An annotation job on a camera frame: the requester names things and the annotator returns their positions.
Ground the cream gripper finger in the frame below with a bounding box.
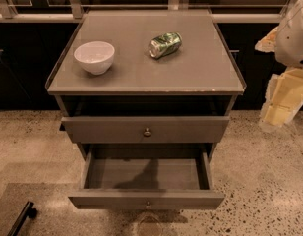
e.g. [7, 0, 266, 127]
[260, 104, 296, 127]

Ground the grey drawer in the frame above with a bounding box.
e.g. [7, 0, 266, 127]
[62, 116, 229, 144]
[69, 144, 224, 210]

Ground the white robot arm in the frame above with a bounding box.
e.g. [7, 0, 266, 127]
[255, 0, 303, 130]

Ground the grey top drawer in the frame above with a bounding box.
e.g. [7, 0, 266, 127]
[62, 116, 229, 144]

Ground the grey drawer cabinet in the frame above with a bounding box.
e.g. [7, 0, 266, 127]
[46, 10, 246, 154]

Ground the crushed green soda can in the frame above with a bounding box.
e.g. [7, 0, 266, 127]
[148, 32, 182, 59]

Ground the round floor drain cover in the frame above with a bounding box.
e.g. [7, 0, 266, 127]
[134, 212, 163, 236]

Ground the white ceramic bowl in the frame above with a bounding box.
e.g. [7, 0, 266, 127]
[74, 41, 115, 75]

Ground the black floor bar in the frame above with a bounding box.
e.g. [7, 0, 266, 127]
[7, 201, 37, 236]

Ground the metal railing frame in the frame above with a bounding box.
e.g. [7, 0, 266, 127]
[0, 0, 297, 23]

